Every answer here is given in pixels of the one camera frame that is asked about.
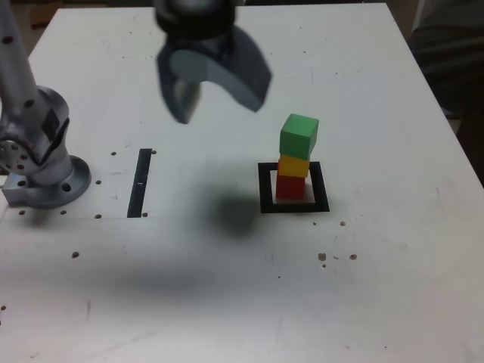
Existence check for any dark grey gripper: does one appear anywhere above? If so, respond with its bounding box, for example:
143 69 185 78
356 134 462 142
156 25 274 126

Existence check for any green cube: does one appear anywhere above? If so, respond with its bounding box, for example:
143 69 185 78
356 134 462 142
278 113 320 160

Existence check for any yellow cube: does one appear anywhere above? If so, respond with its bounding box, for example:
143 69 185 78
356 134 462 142
277 154 310 178

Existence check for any red cube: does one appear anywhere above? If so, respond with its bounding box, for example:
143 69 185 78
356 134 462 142
275 173 306 200

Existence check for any black tape square outline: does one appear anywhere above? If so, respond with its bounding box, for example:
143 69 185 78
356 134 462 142
257 161 330 214

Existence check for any black tape strip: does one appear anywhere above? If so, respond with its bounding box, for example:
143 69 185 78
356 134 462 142
126 148 153 219

